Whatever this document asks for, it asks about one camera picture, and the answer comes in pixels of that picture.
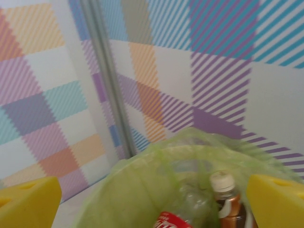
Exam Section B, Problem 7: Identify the waste bin with green liner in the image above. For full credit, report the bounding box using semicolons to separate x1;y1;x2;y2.
73;127;304;228

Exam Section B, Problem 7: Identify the red soda can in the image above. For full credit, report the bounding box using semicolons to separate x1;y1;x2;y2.
153;210;193;228

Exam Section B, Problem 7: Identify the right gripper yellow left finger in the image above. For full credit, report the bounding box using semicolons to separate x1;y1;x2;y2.
0;176;63;228

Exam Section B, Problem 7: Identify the aluminium frame post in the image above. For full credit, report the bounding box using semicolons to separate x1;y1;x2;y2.
79;0;135;160

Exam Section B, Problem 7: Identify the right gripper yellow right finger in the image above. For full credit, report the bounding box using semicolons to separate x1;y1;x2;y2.
247;174;304;228

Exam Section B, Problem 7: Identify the brown coffee drink bottle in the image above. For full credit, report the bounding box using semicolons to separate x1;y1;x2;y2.
209;171;258;228

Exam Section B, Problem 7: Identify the clear water bottle white cap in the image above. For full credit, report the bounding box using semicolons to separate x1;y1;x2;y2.
175;184;219;228

